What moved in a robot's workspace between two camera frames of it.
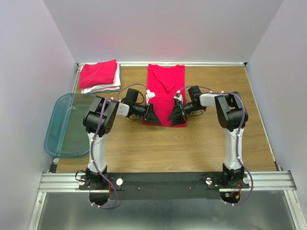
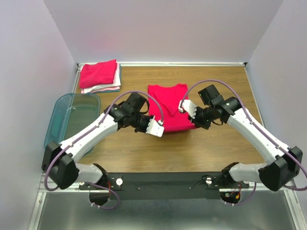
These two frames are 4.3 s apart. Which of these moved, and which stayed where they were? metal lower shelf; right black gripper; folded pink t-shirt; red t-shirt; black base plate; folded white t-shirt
Moved: right black gripper; red t-shirt
Stayed: folded white t-shirt; folded pink t-shirt; metal lower shelf; black base plate
